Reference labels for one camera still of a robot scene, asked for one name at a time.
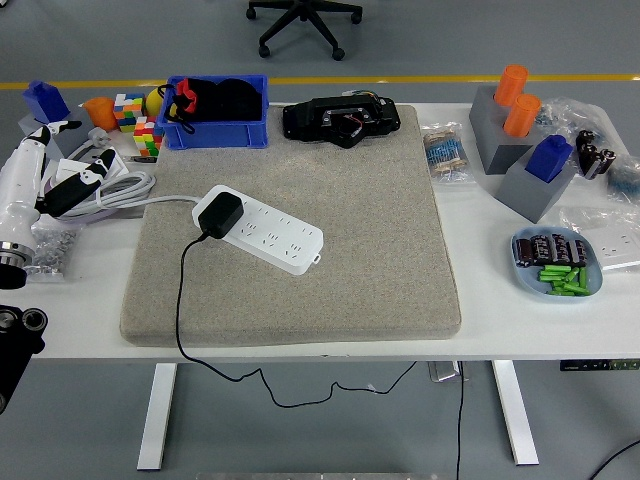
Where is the white power strip cord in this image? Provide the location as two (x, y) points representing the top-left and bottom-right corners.
(44, 142), (206, 221)

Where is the clear bag of screws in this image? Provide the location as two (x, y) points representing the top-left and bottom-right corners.
(22, 227), (79, 284)

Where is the multicoloured puzzle cube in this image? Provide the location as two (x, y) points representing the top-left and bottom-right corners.
(132, 115), (166, 157)
(113, 92), (146, 134)

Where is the black electronic device housing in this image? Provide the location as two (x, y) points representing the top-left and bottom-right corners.
(282, 89), (401, 150)

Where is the black pouch with red toggle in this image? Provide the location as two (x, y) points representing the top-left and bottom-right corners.
(157, 77), (221, 135)

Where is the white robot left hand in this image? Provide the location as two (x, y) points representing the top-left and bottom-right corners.
(0, 119), (117, 251)

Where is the light blue plate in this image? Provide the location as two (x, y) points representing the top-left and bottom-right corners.
(509, 226), (605, 301)

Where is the clear plastic bag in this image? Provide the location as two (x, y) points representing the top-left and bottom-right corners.
(558, 205), (640, 274)

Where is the blue plastic block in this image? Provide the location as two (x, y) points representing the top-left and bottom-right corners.
(524, 134), (575, 184)
(22, 79), (71, 124)

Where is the black table control panel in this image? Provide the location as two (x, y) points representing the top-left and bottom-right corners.
(559, 358), (640, 372)

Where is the white wall socket plate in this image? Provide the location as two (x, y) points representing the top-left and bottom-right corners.
(589, 227), (640, 271)

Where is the black hanging cable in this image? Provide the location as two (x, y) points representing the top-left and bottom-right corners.
(454, 360), (467, 480)

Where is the blue plastic bin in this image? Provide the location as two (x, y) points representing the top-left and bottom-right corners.
(158, 74), (270, 151)

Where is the orange plastic cylinder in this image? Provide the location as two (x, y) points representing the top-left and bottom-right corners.
(493, 64), (530, 107)
(503, 93), (543, 139)

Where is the grey-brown mat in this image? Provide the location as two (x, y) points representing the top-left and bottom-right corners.
(119, 103), (462, 347)

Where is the black floor cable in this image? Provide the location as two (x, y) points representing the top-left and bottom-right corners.
(589, 437), (640, 480)

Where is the white power strip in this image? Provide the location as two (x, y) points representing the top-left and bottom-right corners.
(192, 184), (325, 278)

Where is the white square panel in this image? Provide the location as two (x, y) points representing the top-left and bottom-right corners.
(94, 148), (130, 179)

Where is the thin black adapter cord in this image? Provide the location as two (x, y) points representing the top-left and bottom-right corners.
(174, 230), (419, 409)

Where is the clear bag of black capacitors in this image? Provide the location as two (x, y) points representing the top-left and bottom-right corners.
(574, 128), (617, 179)

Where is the clear bag of blue resistors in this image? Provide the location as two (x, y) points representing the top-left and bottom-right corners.
(607, 154), (640, 201)
(537, 96), (614, 137)

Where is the silver metal bracket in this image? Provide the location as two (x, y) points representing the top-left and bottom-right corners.
(428, 360), (461, 384)

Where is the grey two-hole block holder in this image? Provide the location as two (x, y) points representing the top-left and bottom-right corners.
(468, 84), (542, 176)

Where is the orange plastic cup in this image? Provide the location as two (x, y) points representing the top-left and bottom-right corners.
(82, 96), (119, 132)

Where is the black round cloth pouch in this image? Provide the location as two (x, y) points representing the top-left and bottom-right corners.
(214, 78), (265, 123)

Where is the yellow ball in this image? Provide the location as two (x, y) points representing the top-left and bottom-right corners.
(144, 88), (166, 117)

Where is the white table leg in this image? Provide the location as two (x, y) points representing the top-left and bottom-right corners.
(137, 363), (179, 471)
(492, 359), (540, 466)

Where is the clear bag of taped resistors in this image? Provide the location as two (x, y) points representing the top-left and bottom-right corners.
(422, 122), (479, 186)

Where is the black plug adapter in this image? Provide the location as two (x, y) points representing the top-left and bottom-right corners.
(198, 192), (245, 239)

